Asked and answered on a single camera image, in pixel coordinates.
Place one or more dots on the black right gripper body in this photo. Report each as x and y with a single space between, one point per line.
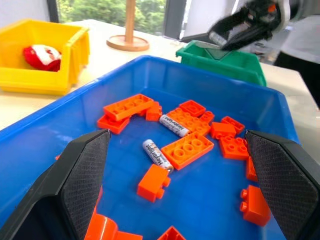
260 12

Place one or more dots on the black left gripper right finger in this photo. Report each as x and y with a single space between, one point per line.
282 180

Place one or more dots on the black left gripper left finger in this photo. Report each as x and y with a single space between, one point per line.
80 175

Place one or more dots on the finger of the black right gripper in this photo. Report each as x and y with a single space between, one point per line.
247 37
230 23

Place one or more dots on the silver AA battery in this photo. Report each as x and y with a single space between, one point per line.
216 38
175 125
156 153

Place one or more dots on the green plastic bin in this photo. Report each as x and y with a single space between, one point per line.
227 66

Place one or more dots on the large blue plastic bin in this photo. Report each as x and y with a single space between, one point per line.
205 195

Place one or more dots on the yellow plastic bin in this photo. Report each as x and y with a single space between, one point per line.
37 81

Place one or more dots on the square orange studded brick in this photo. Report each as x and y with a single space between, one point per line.
233 148

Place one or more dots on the long orange building brick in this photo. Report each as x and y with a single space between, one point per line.
127 106

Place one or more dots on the small orange building brick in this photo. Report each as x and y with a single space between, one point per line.
208 117
153 113

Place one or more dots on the flat square orange brick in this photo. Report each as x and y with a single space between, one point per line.
192 108

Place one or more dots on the orange brick with round holes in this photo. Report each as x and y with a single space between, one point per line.
187 150

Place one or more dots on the wooden pole stand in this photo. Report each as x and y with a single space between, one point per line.
129 27

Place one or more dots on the wide orange studded plate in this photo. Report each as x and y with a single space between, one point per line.
190 121

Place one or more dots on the red and white packet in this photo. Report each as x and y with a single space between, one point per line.
41 58

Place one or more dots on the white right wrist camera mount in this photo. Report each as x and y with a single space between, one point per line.
285 15

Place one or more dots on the dark window frame post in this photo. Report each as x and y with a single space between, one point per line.
175 17

